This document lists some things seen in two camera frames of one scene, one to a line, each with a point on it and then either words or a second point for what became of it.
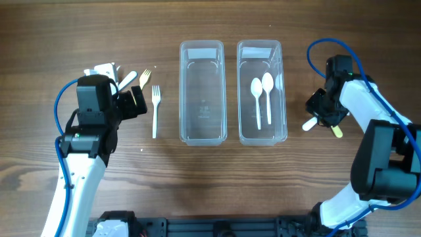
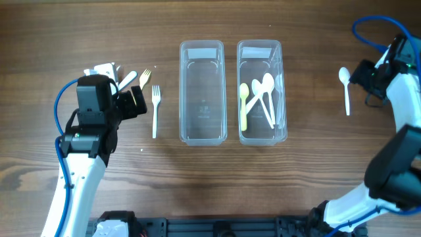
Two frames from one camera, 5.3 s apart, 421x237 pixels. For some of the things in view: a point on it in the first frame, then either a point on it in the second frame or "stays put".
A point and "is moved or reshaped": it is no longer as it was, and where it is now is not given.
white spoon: x=256 y=89 is moved or reshaped
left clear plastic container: x=202 y=120 stays put
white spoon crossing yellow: x=309 y=124 → x=262 y=89
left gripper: x=131 y=110 stays put
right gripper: x=329 y=120 → x=360 y=74
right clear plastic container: x=255 y=58 stays put
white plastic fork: x=155 y=97 stays put
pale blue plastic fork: x=127 y=80 stays put
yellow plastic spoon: x=337 y=131 → x=244 y=91
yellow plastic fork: x=144 y=78 stays put
